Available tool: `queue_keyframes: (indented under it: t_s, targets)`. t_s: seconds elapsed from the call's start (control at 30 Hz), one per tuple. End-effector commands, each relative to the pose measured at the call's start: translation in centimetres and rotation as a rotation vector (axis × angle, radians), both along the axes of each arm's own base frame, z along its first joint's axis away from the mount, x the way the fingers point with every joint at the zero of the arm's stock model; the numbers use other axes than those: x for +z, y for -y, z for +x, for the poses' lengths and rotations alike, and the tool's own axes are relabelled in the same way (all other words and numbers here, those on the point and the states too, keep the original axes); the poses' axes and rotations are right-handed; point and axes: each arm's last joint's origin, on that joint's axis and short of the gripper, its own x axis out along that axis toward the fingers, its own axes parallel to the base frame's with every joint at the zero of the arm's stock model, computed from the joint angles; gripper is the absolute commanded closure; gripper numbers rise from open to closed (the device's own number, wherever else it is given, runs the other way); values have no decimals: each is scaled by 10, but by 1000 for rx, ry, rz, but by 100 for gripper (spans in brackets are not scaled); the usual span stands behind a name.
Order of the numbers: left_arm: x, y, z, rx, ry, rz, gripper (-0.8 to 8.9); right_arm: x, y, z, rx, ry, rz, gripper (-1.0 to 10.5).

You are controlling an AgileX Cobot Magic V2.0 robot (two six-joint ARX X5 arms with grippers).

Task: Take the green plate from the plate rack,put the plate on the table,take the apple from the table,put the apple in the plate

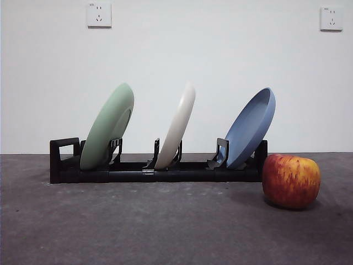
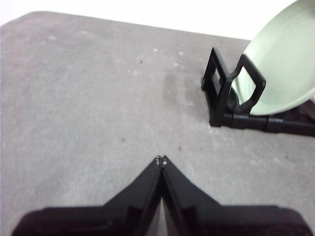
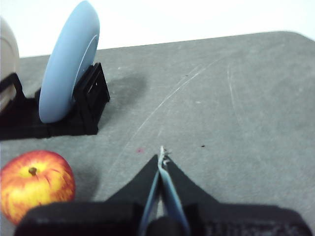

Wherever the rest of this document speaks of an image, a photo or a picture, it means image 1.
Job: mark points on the red yellow apple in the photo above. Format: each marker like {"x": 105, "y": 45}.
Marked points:
{"x": 291, "y": 180}

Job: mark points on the cream white plate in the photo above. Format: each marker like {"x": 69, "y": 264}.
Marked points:
{"x": 176, "y": 129}

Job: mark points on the black plate rack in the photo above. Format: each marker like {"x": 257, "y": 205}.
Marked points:
{"x": 179, "y": 175}

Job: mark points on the green plate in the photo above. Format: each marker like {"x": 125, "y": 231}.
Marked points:
{"x": 107, "y": 124}

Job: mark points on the blue plate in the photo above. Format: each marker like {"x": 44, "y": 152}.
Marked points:
{"x": 248, "y": 132}

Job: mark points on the white wall socket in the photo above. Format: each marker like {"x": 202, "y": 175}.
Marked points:
{"x": 331, "y": 18}
{"x": 99, "y": 15}

